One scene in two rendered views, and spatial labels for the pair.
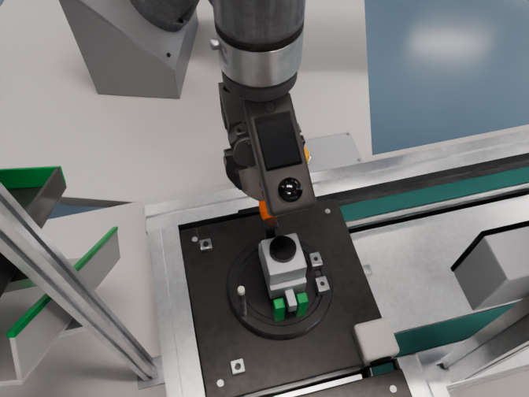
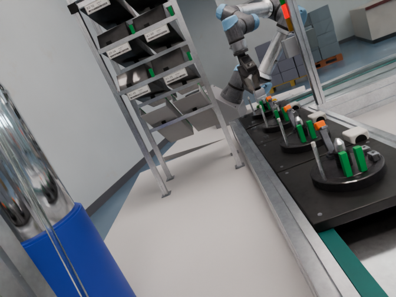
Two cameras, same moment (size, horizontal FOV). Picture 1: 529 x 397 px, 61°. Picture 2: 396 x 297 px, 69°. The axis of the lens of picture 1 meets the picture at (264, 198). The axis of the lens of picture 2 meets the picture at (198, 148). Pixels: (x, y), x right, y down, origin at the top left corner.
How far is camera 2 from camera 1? 1.13 m
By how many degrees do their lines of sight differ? 45
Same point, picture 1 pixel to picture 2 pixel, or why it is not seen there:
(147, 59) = (229, 108)
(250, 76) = (236, 48)
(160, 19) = (231, 99)
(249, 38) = (233, 39)
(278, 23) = (237, 35)
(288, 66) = (243, 44)
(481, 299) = (287, 52)
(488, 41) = not seen: outside the picture
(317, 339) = not seen: hidden behind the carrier
